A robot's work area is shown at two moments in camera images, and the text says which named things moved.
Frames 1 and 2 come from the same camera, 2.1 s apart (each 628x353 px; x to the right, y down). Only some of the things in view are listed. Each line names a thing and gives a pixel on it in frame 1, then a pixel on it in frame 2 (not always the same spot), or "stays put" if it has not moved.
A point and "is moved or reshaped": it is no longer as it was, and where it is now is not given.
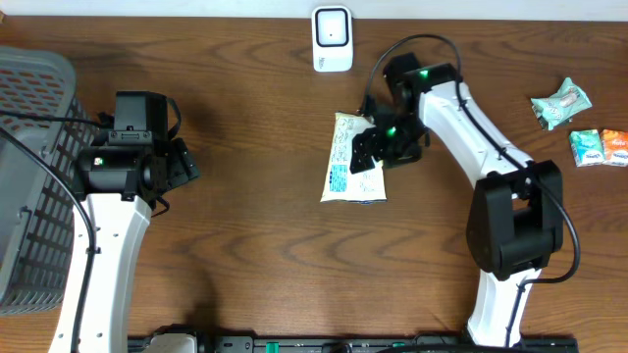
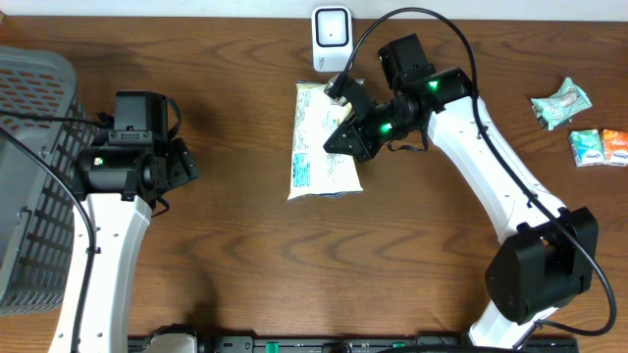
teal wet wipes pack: x=558 y=106 stays put
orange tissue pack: x=614 y=147 stays put
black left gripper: x=182 y=160 stays put
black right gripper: x=377 y=148 -> x=352 y=143
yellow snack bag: x=341 y=185 is moved or reshaped
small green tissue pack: x=587 y=147 stays put
